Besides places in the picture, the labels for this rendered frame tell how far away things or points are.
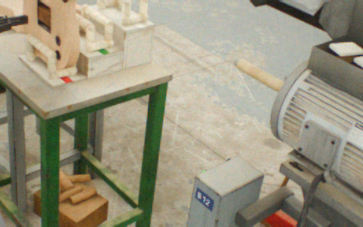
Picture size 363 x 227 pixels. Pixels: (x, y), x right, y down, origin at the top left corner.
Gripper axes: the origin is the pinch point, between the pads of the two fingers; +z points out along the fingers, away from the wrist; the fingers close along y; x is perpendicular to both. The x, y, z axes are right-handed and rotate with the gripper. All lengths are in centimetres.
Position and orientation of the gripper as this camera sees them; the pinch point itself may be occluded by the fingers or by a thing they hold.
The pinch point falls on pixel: (18, 20)
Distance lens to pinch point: 204.1
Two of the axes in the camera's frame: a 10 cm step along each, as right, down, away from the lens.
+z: 7.6, -2.6, 6.0
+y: 6.4, 4.6, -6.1
